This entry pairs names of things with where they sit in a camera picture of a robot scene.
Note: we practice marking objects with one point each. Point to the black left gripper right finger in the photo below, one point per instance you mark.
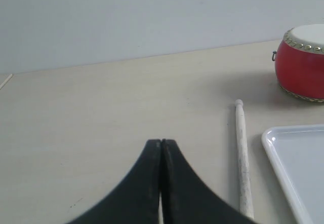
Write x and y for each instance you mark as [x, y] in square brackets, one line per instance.
[185, 197]

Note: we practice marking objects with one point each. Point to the white wooden drumstick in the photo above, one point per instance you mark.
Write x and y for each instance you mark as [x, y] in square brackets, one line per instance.
[245, 193]

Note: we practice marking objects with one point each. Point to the white plastic tray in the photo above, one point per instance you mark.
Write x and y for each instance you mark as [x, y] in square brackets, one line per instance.
[296, 156]

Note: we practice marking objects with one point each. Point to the small red drum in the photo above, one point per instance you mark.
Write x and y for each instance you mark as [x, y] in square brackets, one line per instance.
[299, 62]

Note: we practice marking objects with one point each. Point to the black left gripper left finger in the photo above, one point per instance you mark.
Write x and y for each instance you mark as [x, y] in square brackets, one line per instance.
[136, 198]

